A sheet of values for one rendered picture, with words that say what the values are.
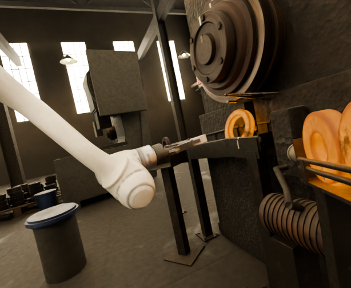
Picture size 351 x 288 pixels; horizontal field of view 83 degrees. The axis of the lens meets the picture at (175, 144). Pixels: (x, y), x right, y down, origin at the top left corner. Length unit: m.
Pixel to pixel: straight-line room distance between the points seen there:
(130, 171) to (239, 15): 0.67
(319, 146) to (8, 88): 0.75
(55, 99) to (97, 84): 7.77
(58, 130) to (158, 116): 10.87
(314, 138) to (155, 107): 11.02
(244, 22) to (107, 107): 2.76
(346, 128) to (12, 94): 0.71
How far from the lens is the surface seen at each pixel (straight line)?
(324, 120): 0.47
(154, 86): 11.70
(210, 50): 0.90
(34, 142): 11.02
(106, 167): 0.54
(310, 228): 0.63
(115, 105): 3.39
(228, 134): 1.05
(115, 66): 3.59
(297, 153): 0.58
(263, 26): 0.84
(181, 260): 1.43
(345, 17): 0.86
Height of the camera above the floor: 0.80
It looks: 4 degrees down
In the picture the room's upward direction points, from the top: 12 degrees counter-clockwise
